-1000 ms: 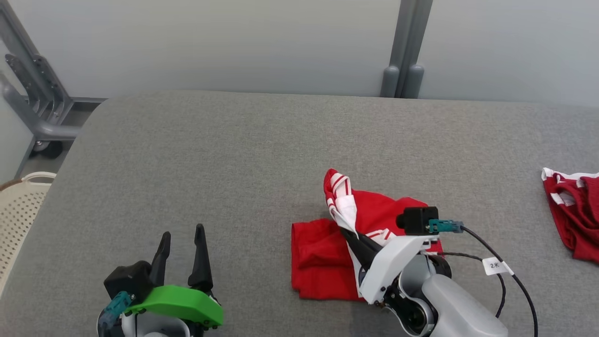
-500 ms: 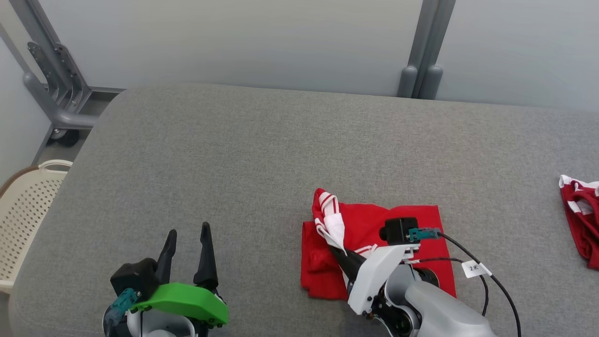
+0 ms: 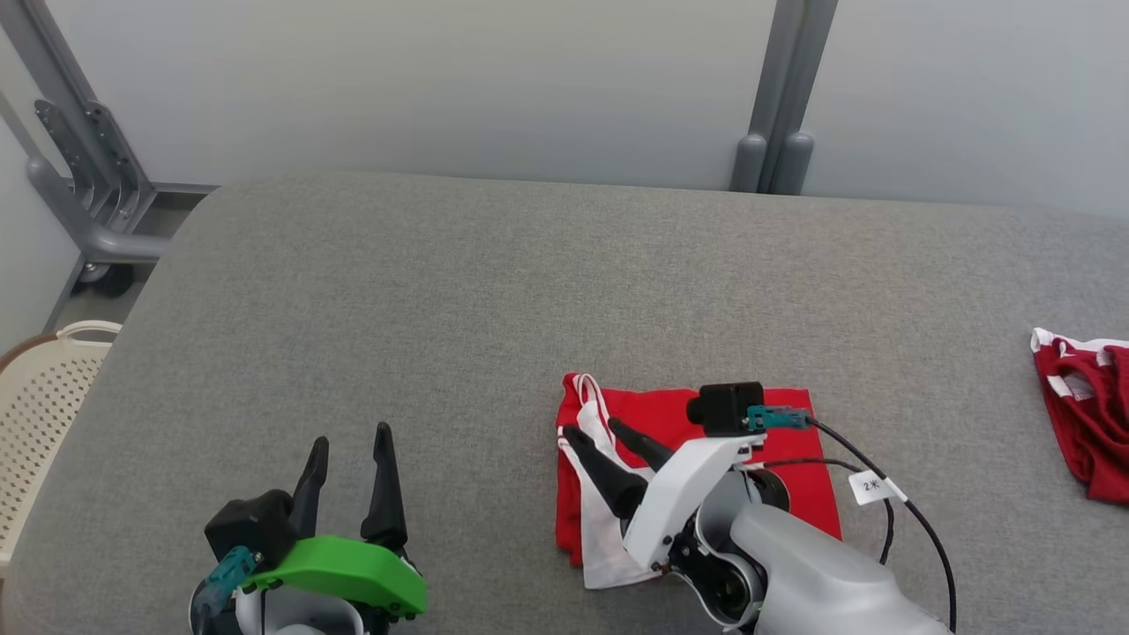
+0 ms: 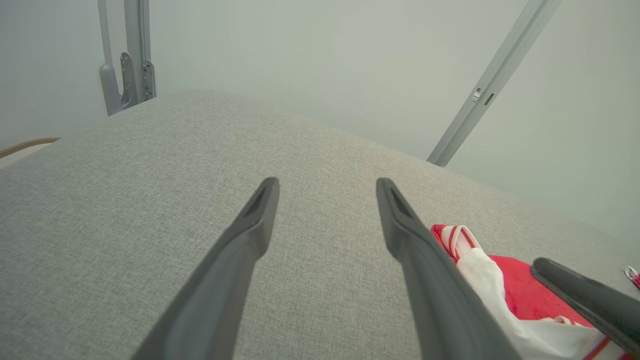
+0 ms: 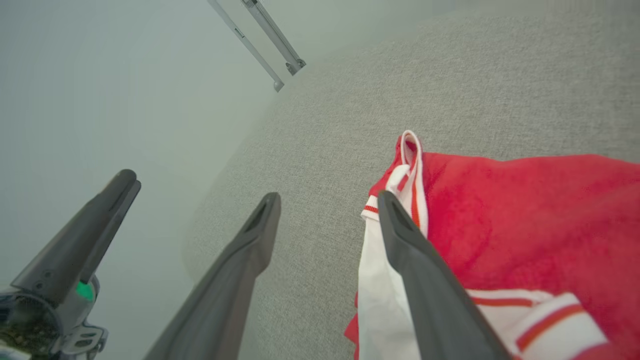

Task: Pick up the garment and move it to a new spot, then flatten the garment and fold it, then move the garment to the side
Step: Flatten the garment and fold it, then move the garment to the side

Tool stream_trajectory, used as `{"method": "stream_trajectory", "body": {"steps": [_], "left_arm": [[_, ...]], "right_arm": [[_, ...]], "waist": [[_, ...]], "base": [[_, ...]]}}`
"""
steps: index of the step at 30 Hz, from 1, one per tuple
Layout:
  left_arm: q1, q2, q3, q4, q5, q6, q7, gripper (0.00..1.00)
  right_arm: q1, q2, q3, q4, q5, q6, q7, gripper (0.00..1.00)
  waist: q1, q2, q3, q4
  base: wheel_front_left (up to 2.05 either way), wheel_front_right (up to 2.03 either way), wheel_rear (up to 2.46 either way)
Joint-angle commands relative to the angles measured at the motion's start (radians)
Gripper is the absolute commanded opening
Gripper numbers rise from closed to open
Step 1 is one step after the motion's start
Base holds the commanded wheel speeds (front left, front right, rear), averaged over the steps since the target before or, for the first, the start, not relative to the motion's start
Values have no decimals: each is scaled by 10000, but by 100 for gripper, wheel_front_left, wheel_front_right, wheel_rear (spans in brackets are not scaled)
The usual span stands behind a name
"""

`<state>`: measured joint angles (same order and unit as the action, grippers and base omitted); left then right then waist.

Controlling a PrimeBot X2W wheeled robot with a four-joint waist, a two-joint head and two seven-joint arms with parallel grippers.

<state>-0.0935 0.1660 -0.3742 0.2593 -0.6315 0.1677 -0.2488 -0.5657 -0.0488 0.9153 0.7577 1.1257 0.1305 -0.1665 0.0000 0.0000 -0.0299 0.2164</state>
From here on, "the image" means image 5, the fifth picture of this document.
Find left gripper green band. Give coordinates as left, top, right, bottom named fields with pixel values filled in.
left=9, top=168, right=143, bottom=357

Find grey metal frame post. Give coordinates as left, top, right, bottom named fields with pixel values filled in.
left=207, top=0, right=285, bottom=93

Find red jersey white sleeves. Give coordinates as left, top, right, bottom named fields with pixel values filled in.
left=343, top=129, right=640, bottom=360

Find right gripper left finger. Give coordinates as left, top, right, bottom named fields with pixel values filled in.
left=145, top=192, right=282, bottom=360

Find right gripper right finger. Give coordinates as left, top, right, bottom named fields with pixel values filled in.
left=377, top=189, right=514, bottom=360

